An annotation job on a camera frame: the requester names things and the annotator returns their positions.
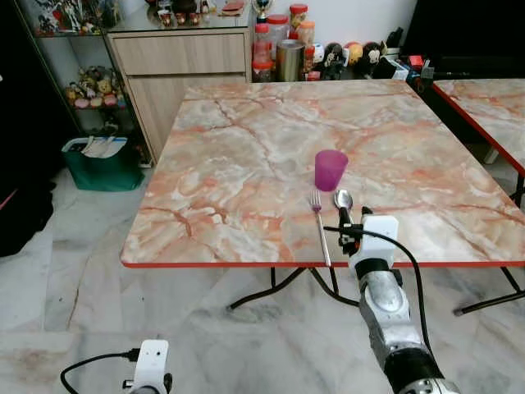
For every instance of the small trophy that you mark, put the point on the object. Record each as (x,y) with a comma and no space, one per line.
(262,10)

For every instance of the light wooden drawer cabinet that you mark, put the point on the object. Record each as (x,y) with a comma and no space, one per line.
(180,57)

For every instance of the black eared plush toy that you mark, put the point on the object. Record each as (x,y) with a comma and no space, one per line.
(372,57)

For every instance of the white printed box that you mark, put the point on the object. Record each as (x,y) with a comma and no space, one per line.
(401,69)

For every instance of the white papers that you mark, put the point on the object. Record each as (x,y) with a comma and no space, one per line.
(102,146)

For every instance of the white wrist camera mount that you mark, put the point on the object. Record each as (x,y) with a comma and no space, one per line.
(379,238)
(152,361)

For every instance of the yellow round plush toy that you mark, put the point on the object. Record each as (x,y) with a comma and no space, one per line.
(353,53)

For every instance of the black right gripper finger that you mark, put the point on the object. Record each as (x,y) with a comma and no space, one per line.
(342,220)
(349,222)

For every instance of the black mouse plush toy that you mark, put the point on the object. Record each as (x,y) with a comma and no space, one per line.
(333,59)

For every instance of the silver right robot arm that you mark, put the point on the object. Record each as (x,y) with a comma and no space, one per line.
(385,304)

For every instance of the red capped plastic bottle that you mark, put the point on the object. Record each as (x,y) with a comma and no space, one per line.
(262,51)

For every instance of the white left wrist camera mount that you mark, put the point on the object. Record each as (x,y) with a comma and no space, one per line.
(152,361)

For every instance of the steel tumbler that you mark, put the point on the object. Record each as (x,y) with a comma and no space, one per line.
(290,61)

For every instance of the steel fork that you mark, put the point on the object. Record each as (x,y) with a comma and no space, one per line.
(321,234)

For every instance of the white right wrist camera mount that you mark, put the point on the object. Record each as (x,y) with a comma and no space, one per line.
(379,238)

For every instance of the purple plastic cup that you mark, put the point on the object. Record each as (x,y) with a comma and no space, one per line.
(330,171)

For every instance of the steel spoon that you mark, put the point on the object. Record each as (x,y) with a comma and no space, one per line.
(343,199)

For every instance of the glass display shelf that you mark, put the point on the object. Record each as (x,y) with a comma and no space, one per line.
(49,49)

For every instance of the clear jar with red lid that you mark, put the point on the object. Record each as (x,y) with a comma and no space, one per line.
(278,29)

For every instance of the green storage bin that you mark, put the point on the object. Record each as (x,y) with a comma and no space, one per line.
(102,172)

